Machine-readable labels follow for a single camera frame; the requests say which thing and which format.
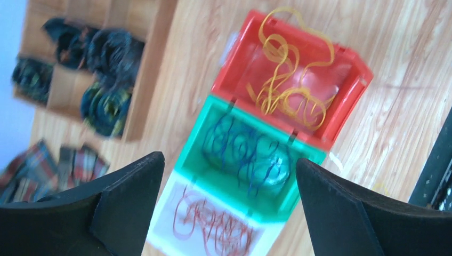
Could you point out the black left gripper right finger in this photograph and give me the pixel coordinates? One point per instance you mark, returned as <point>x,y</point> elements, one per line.
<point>345,218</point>

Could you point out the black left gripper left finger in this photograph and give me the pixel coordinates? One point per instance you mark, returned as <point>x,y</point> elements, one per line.
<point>110,215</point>

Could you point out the white plastic bin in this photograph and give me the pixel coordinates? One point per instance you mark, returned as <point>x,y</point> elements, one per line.
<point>189,221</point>

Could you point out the plaid cloth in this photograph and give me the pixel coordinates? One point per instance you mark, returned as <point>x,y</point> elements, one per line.
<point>35,173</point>

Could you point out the rolled dark tie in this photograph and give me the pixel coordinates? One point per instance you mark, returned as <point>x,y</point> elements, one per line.
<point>105,110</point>
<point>72,39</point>
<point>33,78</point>
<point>114,55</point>

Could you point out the green plastic bin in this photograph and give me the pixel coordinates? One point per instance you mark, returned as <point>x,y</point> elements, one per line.
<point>245,162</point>

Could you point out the red plastic bin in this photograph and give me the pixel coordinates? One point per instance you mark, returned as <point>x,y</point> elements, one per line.
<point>292,77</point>

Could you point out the wooden compartment tray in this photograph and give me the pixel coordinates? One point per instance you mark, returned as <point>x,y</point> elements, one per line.
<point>148,21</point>

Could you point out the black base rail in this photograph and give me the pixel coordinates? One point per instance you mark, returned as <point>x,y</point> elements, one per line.
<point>434,168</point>

